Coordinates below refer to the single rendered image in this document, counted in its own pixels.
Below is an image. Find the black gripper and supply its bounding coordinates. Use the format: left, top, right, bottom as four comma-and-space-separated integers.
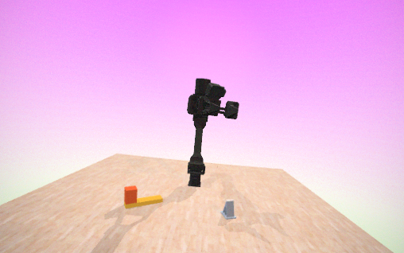
187, 95, 239, 119

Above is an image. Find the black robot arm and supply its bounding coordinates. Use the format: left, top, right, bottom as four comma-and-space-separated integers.
187, 78, 227, 187

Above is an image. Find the yellow bar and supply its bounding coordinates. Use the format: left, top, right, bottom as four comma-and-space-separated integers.
124, 186, 163, 208

